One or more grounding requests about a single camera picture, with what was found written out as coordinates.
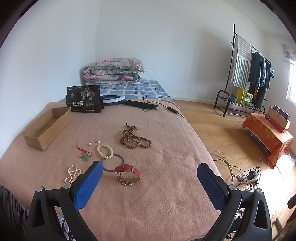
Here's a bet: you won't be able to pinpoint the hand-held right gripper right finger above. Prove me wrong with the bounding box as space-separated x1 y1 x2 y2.
196 163 273 241

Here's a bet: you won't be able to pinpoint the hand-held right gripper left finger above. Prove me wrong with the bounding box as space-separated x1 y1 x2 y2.
26 161 104 241

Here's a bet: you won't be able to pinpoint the pearl strand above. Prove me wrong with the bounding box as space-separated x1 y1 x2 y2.
64 164 82 183

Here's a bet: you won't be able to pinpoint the red cord green pendant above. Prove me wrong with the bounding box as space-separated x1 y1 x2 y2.
75 145 93 162

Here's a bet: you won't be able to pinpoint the white bead bracelet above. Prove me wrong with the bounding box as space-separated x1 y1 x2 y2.
97 144 114 159

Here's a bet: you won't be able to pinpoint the red strap wristwatch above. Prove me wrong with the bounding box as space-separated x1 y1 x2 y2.
115 164 142 186

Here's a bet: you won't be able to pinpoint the thin blue bangle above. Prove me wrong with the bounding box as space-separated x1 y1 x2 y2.
102 153 125 172

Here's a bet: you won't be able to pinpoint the brown wooden bead necklace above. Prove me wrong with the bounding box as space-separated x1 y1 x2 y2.
120 124 152 149

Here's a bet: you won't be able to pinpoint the cardboard box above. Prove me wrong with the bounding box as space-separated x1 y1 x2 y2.
23 107 73 151

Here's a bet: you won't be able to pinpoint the white power strip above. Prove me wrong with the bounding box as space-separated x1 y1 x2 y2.
239 175 258 183

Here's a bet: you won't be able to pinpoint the orange cloth covered table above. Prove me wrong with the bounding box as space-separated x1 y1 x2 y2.
240 113 294 169

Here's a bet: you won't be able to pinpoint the dark striped clothing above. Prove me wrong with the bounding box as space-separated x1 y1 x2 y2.
0 185 30 241

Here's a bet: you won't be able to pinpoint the black snack bag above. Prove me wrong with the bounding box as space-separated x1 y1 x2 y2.
66 85 104 113

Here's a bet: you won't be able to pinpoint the long red box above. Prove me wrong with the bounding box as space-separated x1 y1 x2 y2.
265 114 288 133

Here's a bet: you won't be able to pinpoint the yellow plastic crate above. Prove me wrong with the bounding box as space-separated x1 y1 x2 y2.
236 89 253 107

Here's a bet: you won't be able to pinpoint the long dark blue box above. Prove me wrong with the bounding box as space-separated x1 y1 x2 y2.
273 105 290 121

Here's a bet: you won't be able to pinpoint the blue checked mattress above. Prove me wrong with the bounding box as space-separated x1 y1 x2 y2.
84 78 174 103

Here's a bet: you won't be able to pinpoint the folded floral quilt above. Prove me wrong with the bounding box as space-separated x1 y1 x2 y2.
83 58 145 87

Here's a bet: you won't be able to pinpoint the dark hanging clothes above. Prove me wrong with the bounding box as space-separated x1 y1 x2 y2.
247 51 271 106

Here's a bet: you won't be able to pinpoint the grey striped towel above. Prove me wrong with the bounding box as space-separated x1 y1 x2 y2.
230 35 253 90

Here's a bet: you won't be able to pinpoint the bright window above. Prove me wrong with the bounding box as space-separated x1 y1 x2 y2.
285 61 296 103

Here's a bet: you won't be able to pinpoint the floral curtain valance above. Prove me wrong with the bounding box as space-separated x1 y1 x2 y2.
281 44 296 62

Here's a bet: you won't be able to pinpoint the black metal clothes rack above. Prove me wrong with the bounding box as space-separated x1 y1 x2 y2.
214 23 272 116

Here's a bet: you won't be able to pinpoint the thin beige floor cable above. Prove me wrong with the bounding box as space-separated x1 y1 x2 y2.
209 151 241 183

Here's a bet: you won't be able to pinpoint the black cable with inline switch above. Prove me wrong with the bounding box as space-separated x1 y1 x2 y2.
142 95 185 119

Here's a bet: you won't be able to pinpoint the white ring light black handle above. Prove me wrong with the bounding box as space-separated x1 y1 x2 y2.
101 94 159 111

